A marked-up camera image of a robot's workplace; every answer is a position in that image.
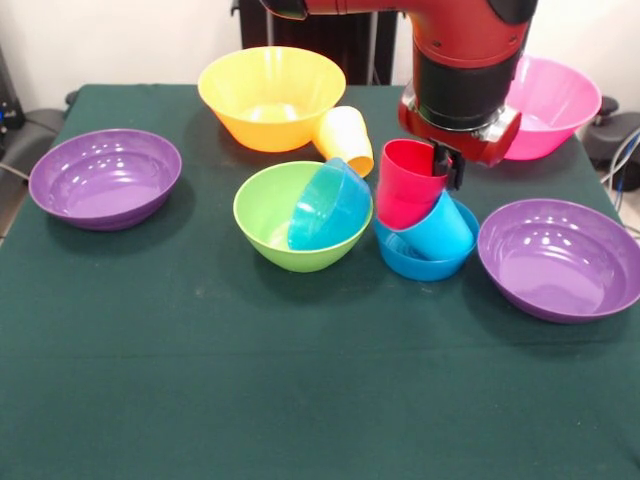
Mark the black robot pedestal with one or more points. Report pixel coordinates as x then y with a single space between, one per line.
325 35

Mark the dark green tablecloth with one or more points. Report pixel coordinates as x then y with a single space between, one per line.
200 400

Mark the purple bowl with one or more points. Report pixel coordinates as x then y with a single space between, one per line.
100 190
555 270

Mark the red cup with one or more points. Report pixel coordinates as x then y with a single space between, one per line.
405 195

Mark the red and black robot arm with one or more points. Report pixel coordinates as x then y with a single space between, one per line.
465 75

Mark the green bowl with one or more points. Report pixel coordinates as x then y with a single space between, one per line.
262 210

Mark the orange bowl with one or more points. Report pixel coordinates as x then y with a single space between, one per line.
270 135

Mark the pink bowl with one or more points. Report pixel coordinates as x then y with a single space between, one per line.
555 120

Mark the black computer tower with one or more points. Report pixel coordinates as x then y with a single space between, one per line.
10 100

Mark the blue bowl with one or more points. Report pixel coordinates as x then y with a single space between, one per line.
425 270
332 215

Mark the black knobbed device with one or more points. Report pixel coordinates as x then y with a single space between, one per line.
625 135

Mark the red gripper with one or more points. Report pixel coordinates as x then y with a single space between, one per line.
480 142

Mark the blue cup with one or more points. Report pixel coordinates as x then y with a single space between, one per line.
445 232

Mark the orange cup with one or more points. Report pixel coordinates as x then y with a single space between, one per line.
345 140

